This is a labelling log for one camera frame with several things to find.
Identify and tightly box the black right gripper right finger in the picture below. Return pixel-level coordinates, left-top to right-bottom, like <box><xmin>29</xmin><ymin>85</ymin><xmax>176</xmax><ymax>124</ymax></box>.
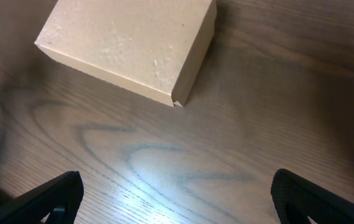
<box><xmin>271</xmin><ymin>169</ymin><xmax>354</xmax><ymax>224</ymax></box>

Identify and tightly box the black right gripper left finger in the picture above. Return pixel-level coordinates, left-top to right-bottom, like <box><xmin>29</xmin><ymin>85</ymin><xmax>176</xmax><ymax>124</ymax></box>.
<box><xmin>0</xmin><ymin>171</ymin><xmax>84</xmax><ymax>224</ymax></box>

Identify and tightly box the cardboard box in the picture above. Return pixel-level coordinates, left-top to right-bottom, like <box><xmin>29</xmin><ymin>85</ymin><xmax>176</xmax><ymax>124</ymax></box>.
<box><xmin>35</xmin><ymin>0</ymin><xmax>217</xmax><ymax>106</ymax></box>

